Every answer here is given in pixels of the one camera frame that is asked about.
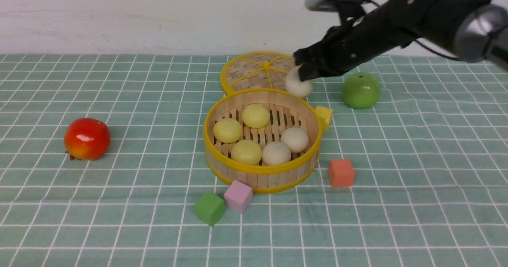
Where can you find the red pomegranate toy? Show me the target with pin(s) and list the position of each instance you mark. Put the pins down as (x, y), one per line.
(87, 139)

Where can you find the green apple toy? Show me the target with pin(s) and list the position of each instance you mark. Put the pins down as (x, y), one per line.
(361, 90)

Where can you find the white bun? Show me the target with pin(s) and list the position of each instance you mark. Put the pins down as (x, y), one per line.
(295, 87)
(276, 153)
(296, 139)

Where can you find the woven bamboo steamer lid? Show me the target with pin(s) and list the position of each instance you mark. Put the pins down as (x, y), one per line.
(256, 70)

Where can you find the pink cube block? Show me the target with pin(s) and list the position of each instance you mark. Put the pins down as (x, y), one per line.
(238, 196)

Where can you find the yellow bun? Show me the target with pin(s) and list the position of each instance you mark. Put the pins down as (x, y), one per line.
(246, 151)
(228, 130)
(255, 116)

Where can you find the orange cube block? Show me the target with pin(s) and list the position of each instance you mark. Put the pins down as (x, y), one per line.
(341, 173)

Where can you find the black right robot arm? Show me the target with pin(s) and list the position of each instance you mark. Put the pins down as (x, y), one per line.
(471, 30)

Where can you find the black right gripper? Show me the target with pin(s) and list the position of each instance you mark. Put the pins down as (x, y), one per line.
(360, 37)

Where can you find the green checkered tablecloth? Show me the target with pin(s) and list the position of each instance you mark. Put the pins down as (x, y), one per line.
(430, 160)

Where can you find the green cube block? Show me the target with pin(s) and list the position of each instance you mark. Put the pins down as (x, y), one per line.
(210, 208)

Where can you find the bamboo steamer tray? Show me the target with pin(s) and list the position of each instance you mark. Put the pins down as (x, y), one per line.
(285, 111)

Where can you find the yellow cube block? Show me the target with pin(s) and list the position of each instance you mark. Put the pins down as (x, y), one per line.
(325, 115)

